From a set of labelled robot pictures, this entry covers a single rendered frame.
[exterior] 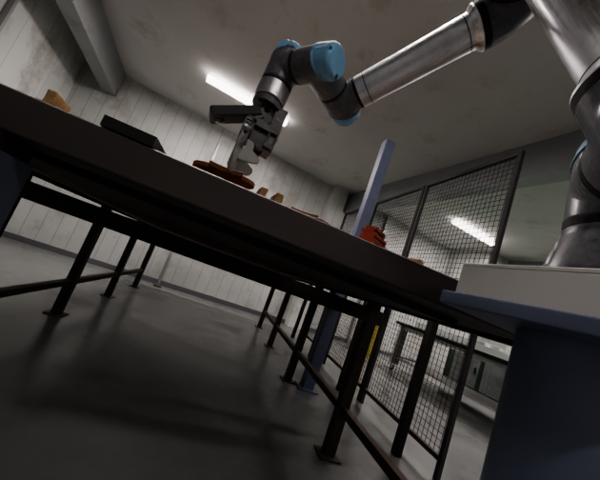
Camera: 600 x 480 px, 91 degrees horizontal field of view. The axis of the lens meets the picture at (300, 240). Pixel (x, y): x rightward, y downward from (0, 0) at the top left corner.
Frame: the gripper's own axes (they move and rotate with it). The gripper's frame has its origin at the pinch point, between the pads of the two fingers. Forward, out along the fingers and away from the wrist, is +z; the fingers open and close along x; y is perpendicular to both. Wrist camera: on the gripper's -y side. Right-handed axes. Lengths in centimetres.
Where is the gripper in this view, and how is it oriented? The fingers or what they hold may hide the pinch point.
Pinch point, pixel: (225, 173)
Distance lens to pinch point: 69.6
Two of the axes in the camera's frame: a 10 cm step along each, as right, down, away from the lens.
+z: -3.6, 9.2, -1.6
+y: 8.7, 4.0, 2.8
